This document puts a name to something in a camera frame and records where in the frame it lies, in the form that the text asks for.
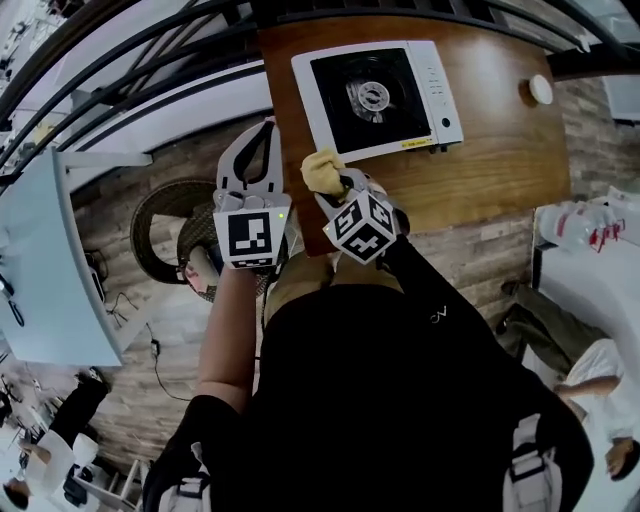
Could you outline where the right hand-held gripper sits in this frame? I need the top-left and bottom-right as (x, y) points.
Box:
(312, 167), (400, 266)

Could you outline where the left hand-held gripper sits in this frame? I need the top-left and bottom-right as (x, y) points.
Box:
(212, 118), (293, 271)

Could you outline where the yellow cloth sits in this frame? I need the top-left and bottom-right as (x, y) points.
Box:
(299, 146), (349, 201)

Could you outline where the white portable gas stove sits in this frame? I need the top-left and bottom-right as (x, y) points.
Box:
(290, 39), (465, 165)

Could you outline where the person's left forearm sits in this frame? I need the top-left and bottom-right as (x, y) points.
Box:
(197, 264), (274, 416)

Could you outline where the person's right forearm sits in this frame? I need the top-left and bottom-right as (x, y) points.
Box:
(379, 232), (481, 341)

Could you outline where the person's right leg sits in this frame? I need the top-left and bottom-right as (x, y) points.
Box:
(329, 252), (404, 294)

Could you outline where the person's leg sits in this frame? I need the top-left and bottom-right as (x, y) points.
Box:
(329, 252), (404, 294)
(262, 257), (334, 326)

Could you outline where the round dark wicker chair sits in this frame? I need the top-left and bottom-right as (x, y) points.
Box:
(129, 178), (292, 306)

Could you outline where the person's left leg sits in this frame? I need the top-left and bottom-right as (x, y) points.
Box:
(262, 257), (334, 326)

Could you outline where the beige chair cushion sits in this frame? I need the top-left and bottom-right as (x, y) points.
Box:
(187, 247), (221, 289)

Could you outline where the white device with black panel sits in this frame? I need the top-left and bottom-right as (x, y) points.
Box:
(87, 252), (109, 304)

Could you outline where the small white round dish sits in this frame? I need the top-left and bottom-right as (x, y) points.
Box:
(528, 73), (555, 106)

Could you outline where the plastic-wrapped water bottle pack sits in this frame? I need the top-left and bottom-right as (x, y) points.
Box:
(537, 199), (629, 254)

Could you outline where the light blue desk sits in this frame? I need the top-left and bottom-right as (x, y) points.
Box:
(0, 147), (154, 369)

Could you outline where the white desk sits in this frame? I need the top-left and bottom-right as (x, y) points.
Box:
(529, 199), (640, 351)

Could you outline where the black desk phone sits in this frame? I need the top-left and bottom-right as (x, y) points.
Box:
(0, 274), (26, 329)

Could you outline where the black floor cable with adapter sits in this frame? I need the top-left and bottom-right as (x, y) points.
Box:
(144, 322), (194, 401)

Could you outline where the grey backpack shoulder strap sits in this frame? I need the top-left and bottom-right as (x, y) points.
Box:
(502, 413), (556, 512)
(157, 442), (214, 512)

